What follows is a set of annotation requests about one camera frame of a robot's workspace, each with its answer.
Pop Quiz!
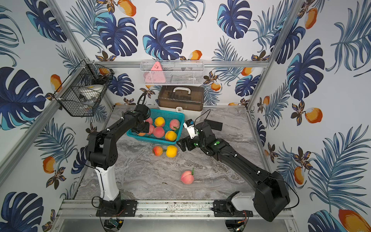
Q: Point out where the pink peach with leaf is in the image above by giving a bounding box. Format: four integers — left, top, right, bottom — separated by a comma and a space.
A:
145, 118, 153, 125

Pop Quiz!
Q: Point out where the yellow peach front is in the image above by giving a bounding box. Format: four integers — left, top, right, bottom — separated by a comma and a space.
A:
165, 130, 177, 142

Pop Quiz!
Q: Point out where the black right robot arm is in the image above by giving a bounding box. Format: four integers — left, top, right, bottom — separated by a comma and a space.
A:
177, 119, 290, 222

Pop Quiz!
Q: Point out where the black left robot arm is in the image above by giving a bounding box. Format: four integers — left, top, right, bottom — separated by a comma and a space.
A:
85, 104, 151, 202

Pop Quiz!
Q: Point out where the teal plastic basket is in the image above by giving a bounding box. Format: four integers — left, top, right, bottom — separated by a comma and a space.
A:
126, 109, 185, 146

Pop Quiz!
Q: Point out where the white bowl in basket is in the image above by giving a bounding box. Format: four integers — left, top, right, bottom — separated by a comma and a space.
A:
78, 85, 103, 102

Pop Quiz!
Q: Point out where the small red orange peach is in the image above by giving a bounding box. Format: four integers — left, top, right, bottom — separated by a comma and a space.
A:
152, 146, 164, 157

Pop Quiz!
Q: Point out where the black battery box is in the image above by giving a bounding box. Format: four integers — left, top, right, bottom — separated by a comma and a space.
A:
205, 119, 223, 131

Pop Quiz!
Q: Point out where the white brown storage box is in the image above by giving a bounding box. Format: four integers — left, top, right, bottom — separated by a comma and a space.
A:
157, 86, 204, 120

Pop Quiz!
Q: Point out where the pink triangle item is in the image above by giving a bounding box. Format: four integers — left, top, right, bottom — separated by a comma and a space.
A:
144, 61, 166, 84

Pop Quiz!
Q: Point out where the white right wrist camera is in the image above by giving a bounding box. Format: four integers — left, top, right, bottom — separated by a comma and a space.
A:
183, 119, 198, 139

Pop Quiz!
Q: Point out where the clear wall shelf basket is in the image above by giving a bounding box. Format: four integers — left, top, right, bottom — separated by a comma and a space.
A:
140, 60, 205, 86

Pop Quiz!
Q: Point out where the black wire wall basket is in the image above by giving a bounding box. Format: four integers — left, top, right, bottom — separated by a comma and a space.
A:
52, 60, 115, 117

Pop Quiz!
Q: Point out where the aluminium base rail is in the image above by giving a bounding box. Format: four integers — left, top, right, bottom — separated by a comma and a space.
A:
57, 198, 293, 219

